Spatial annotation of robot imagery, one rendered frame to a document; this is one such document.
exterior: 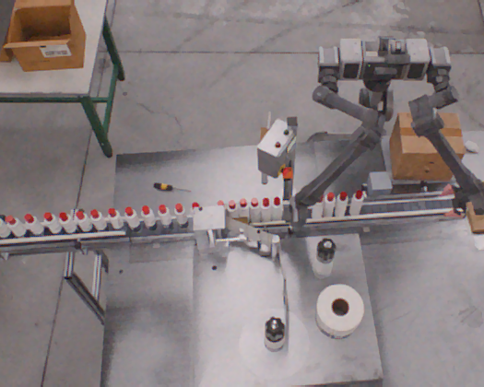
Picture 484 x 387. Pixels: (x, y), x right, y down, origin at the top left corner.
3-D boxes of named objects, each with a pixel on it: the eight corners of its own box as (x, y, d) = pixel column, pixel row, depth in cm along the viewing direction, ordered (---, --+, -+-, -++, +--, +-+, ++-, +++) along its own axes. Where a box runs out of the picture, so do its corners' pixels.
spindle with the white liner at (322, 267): (313, 279, 275) (318, 254, 250) (311, 261, 280) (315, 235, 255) (332, 277, 276) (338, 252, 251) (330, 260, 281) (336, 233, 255)
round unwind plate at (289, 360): (241, 384, 250) (241, 383, 249) (237, 311, 266) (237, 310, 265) (312, 378, 252) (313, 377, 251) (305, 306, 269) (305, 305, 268)
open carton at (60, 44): (17, 86, 343) (-9, 41, 311) (28, 21, 369) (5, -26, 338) (86, 81, 346) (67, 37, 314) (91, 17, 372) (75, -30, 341)
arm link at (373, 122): (395, 117, 231) (377, 108, 225) (378, 148, 232) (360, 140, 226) (334, 91, 268) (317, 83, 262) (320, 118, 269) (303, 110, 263)
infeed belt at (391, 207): (131, 240, 288) (129, 237, 284) (131, 225, 292) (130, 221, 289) (464, 216, 299) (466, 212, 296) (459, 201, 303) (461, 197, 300)
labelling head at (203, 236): (198, 253, 280) (193, 231, 258) (198, 228, 287) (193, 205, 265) (229, 252, 281) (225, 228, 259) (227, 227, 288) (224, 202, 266)
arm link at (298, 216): (318, 194, 251) (303, 189, 246) (320, 219, 244) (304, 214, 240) (300, 205, 258) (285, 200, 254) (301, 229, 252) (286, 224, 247)
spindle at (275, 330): (265, 355, 256) (264, 336, 231) (263, 334, 261) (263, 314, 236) (285, 353, 256) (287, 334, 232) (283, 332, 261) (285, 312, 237)
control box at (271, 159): (257, 170, 259) (256, 146, 243) (277, 142, 267) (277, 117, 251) (277, 181, 256) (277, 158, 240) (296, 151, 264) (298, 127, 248)
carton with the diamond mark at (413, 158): (393, 180, 308) (402, 152, 285) (388, 141, 321) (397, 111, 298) (451, 181, 308) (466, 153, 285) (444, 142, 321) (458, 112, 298)
